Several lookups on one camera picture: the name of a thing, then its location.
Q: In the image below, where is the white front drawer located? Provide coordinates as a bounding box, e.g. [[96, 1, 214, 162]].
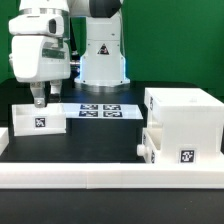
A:
[[137, 128, 161, 164]]

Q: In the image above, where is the white drawer cabinet box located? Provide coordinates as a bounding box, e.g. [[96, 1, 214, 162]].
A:
[[144, 88, 224, 164]]

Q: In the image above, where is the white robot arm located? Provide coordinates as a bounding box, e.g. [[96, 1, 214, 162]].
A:
[[9, 0, 130, 108]]

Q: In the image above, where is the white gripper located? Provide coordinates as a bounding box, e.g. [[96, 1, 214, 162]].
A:
[[9, 9, 70, 108]]

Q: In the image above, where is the white drawer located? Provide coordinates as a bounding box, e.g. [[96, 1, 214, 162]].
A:
[[137, 128, 161, 164], [12, 103, 66, 136]]

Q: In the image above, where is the white U-shaped fence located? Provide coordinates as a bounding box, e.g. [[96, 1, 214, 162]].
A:
[[0, 127, 224, 190]]

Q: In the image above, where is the white marker sheet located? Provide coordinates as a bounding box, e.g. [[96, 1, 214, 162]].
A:
[[63, 103, 143, 120]]

